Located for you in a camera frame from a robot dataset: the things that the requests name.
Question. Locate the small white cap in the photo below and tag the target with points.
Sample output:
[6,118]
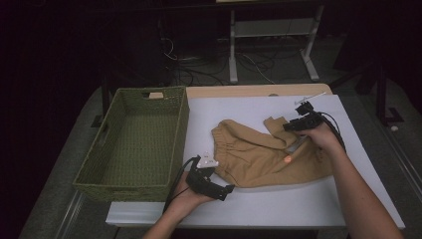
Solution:
[394,127]

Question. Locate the tan pants with mushroom print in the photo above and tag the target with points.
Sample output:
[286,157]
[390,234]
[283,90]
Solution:
[252,159]

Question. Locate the person's left hand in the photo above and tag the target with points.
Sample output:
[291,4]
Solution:
[189,200]

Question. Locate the small black metal stand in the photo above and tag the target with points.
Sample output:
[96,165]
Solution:
[105,99]

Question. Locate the white metal stand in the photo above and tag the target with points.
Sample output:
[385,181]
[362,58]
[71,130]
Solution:
[233,49]

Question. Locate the green woven basket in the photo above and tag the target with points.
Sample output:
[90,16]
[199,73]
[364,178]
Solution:
[142,142]

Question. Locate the large black metal stand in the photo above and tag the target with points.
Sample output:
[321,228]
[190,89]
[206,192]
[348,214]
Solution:
[381,96]

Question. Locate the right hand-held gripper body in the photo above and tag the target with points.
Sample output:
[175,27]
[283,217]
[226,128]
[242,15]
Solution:
[312,121]

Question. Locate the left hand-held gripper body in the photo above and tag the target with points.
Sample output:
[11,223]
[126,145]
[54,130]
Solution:
[202,182]

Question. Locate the metal floor rail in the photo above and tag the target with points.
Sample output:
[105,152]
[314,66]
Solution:
[68,215]
[404,166]

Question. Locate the person's right hand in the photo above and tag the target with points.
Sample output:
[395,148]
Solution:
[326,141]

